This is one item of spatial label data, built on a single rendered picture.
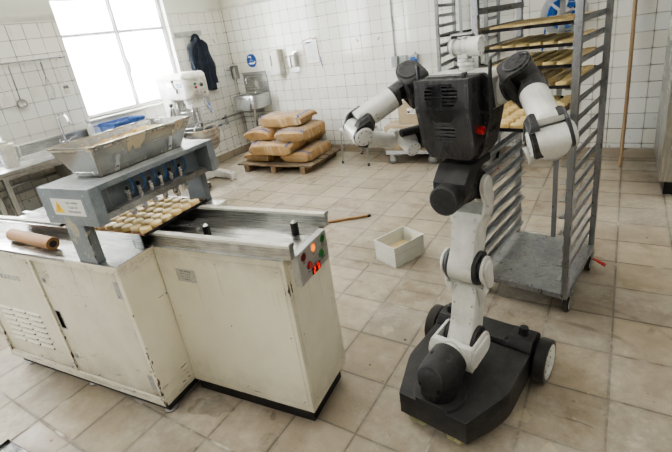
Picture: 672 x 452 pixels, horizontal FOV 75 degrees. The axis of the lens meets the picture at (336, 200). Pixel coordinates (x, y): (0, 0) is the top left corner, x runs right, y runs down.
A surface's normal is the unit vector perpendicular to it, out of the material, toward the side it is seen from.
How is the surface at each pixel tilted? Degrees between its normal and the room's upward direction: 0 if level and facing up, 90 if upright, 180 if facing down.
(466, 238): 74
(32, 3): 90
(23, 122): 90
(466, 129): 104
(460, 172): 45
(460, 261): 60
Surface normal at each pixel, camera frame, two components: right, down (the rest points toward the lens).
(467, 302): -0.65, 0.09
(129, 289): 0.90, 0.04
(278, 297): -0.43, 0.38
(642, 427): -0.14, -0.92
